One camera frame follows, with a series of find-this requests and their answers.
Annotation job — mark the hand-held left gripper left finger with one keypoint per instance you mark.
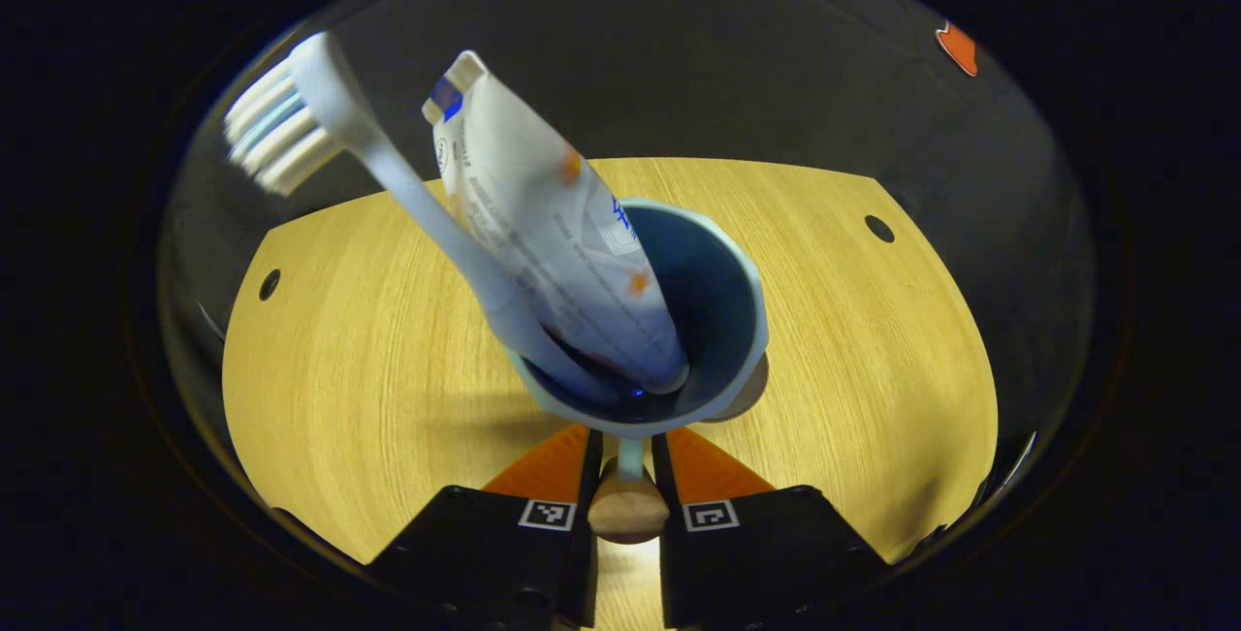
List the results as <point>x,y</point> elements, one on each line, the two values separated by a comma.
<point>589,515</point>

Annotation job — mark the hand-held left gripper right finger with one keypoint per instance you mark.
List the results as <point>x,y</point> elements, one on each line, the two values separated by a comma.
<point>669,553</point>

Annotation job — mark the dark round coaster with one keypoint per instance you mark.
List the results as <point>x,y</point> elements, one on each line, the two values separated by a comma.
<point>748,398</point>

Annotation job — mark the white toothpaste tube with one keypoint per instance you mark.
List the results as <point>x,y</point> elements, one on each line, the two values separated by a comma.
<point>553,224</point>

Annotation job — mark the white toothbrush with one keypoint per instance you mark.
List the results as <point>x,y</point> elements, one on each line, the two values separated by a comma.
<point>407,185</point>

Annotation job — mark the black backdrop cloth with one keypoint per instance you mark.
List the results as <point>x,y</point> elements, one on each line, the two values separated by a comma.
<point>737,69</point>

